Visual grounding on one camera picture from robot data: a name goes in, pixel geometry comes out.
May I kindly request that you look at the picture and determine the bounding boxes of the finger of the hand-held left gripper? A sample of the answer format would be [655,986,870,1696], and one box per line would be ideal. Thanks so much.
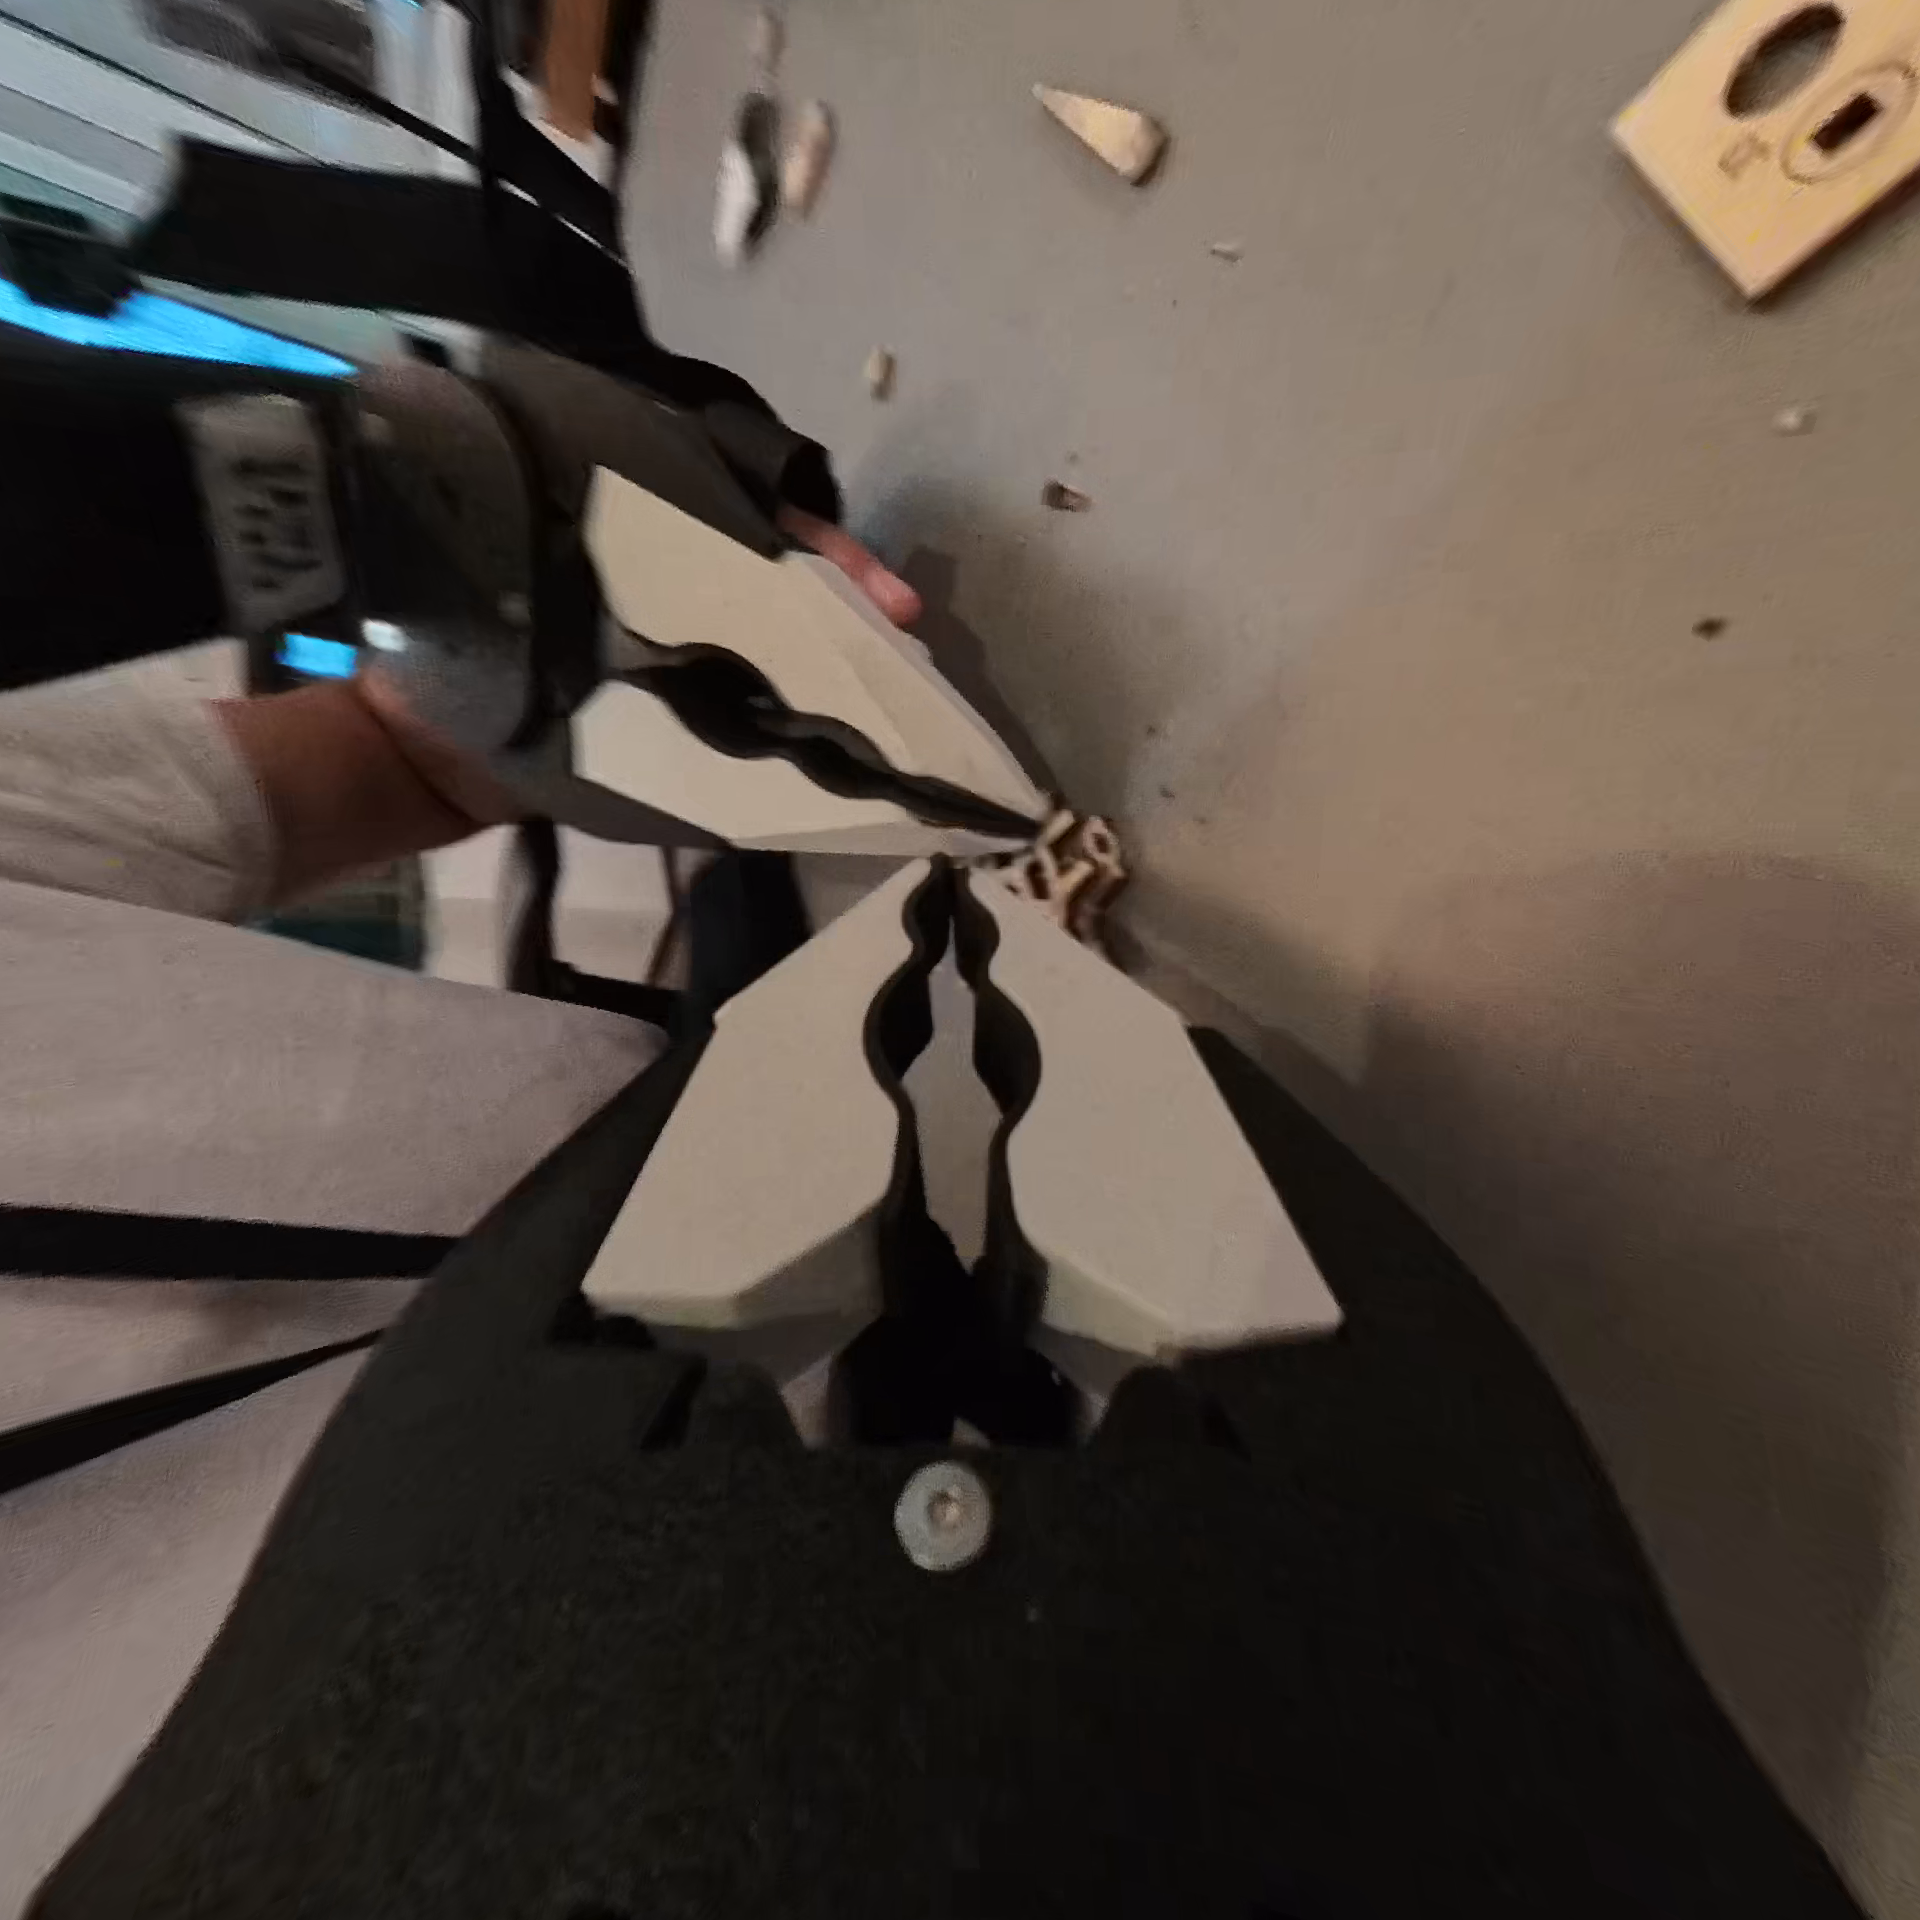
[495,672,1039,862]
[582,464,1055,830]

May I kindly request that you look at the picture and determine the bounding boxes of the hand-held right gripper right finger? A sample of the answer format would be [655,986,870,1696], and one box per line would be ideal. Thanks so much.
[949,866,1345,1390]

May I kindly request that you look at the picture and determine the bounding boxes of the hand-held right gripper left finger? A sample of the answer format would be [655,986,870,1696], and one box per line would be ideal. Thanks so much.
[582,857,975,1366]

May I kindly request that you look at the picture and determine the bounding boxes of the small wooden model part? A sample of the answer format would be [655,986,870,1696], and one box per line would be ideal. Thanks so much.
[993,806,1128,944]

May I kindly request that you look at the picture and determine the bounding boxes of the person's left forearm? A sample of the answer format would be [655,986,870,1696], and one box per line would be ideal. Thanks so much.
[0,657,287,936]

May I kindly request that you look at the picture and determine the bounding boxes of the person's left hand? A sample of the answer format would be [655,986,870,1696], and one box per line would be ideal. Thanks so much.
[222,509,921,916]

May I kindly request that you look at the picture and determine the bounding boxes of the long wooden scrap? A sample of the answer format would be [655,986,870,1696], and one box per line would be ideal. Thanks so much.
[709,88,784,267]

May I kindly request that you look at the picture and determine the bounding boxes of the person's legs in grey pants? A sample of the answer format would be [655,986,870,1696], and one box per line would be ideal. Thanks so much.
[0,877,683,1920]

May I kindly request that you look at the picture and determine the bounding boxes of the triangular wooden scrap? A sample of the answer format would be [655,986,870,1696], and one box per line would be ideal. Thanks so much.
[1031,81,1171,188]

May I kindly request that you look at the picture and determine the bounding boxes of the plywood sheet with cutouts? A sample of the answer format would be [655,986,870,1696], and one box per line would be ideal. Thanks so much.
[1609,0,1920,305]

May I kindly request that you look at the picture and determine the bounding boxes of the black strap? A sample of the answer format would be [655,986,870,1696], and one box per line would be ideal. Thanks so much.
[0,1328,383,1494]
[0,1204,460,1280]

